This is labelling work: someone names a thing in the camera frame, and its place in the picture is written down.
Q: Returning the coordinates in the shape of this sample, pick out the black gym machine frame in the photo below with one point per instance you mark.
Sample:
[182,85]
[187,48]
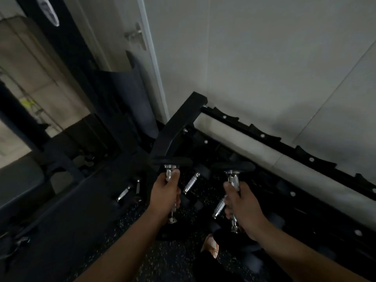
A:
[58,138]

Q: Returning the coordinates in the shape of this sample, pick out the person's black trouser leg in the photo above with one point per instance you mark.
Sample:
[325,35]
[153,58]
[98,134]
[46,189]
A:
[213,268]

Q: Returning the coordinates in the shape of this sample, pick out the person's right hand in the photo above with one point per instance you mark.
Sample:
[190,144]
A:
[246,209]

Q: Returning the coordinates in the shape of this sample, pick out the person's right thumb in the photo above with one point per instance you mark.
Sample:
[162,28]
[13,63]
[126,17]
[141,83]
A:
[230,190]

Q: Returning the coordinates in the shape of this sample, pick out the person's foot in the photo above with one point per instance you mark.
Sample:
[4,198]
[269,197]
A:
[210,246]

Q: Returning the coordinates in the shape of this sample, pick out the white oval sticker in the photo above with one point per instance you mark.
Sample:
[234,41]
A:
[47,9]

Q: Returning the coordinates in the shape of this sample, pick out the white door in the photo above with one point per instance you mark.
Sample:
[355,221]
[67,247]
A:
[117,35]

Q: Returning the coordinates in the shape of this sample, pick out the dark rolled exercise mat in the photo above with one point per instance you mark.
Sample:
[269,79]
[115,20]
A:
[138,96]

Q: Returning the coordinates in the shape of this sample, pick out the person's left hand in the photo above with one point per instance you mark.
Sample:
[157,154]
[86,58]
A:
[161,198]

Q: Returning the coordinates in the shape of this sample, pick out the person's left thumb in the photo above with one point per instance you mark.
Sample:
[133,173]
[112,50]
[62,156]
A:
[174,176]

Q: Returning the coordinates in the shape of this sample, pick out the black metal dumbbell rack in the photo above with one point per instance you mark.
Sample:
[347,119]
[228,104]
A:
[179,123]

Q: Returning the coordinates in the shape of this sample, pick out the grey padded gym bench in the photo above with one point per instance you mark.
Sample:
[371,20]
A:
[20,180]

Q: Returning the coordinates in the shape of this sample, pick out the person's right forearm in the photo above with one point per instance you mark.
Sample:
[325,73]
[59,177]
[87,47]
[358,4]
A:
[296,255]

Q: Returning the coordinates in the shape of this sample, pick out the person's left forearm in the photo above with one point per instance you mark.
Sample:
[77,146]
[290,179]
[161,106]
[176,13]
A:
[123,252]

